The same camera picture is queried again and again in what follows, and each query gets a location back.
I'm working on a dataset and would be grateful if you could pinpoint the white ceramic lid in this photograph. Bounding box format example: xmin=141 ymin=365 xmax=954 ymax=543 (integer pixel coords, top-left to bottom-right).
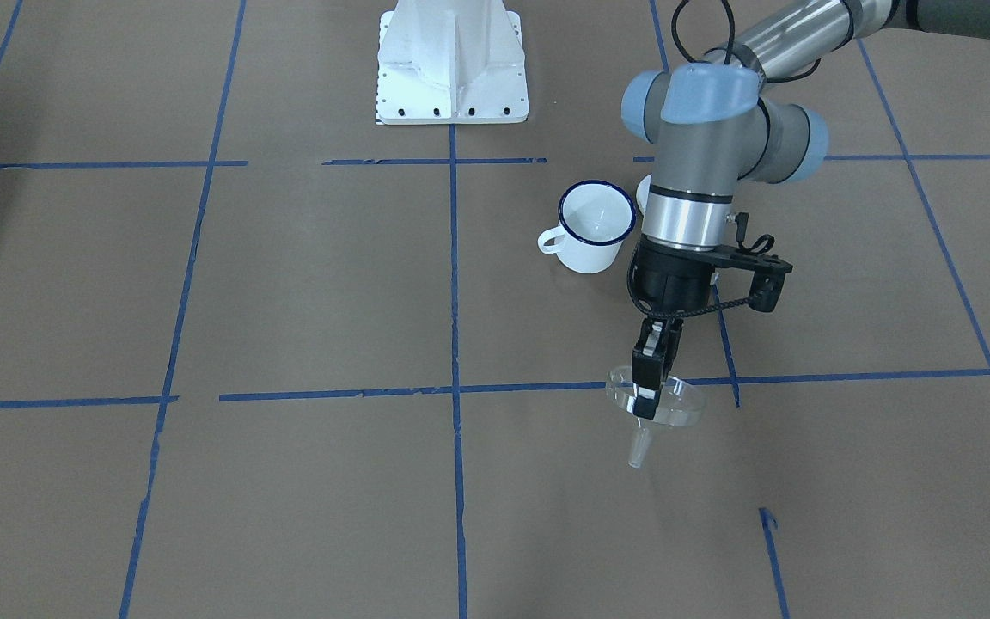
xmin=635 ymin=174 xmax=651 ymax=216

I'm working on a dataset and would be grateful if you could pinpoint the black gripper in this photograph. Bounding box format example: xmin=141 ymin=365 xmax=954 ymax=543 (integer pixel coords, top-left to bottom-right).
xmin=628 ymin=242 xmax=723 ymax=420

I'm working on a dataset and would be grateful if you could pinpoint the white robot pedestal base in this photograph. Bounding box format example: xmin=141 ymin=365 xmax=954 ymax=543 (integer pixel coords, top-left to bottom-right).
xmin=375 ymin=1 xmax=530 ymax=126

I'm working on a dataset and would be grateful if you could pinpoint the white enamel mug blue rim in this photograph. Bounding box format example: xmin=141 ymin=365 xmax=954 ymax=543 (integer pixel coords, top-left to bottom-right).
xmin=535 ymin=180 xmax=638 ymax=274

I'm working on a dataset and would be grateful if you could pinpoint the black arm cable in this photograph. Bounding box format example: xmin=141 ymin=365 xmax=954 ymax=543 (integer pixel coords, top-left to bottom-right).
xmin=671 ymin=0 xmax=822 ymax=87

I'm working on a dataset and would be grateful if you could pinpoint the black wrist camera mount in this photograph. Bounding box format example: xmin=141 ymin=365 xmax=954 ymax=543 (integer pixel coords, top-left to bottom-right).
xmin=710 ymin=212 xmax=793 ymax=313

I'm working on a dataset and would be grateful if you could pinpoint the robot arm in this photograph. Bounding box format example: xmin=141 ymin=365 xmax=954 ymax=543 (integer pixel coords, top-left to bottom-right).
xmin=622 ymin=1 xmax=990 ymax=420

